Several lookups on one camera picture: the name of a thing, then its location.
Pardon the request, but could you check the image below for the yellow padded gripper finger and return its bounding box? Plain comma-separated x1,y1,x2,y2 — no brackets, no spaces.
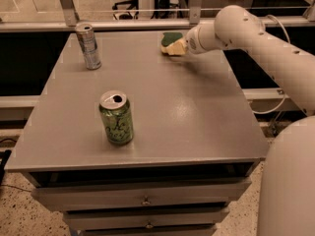
161,38,187,56

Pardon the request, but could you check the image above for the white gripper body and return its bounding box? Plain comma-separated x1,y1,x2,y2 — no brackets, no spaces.
185,24,219,54

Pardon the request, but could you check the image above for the green and yellow sponge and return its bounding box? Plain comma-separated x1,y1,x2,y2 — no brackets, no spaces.
161,32,183,47

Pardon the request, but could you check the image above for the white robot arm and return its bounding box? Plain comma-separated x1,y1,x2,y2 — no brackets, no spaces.
161,5,315,236

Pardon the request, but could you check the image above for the green soda can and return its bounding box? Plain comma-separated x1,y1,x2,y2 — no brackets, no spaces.
98,90,134,146

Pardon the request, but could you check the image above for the silver slim can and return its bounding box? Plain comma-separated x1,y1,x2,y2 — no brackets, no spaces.
75,23,101,70

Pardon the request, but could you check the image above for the black office chair base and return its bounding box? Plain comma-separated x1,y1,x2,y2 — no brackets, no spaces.
112,0,139,19

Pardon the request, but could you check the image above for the grey drawer cabinet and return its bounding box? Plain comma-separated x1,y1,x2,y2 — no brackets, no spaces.
7,31,268,236

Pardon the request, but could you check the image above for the top drawer knob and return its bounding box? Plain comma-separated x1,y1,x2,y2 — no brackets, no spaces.
142,197,151,207

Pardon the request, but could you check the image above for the drawer knob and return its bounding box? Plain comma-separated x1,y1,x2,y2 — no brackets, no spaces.
145,222,154,229
142,197,151,207

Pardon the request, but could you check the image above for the middle grey drawer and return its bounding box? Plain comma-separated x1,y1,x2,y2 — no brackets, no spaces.
63,206,229,230

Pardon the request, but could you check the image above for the grey drawer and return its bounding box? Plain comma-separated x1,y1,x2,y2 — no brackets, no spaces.
63,206,229,230
31,178,251,211

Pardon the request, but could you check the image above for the middle drawer knob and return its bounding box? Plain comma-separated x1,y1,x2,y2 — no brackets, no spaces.
145,222,154,229

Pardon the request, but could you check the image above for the top grey drawer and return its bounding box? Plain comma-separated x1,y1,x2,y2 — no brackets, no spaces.
31,178,251,211

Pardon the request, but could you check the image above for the black object at left edge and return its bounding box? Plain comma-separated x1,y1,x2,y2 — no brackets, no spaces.
0,149,12,185

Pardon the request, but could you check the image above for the grey metal rail frame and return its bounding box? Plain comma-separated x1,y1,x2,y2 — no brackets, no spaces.
0,0,314,32

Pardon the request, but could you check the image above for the white cable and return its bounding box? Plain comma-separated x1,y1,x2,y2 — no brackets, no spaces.
251,14,291,115

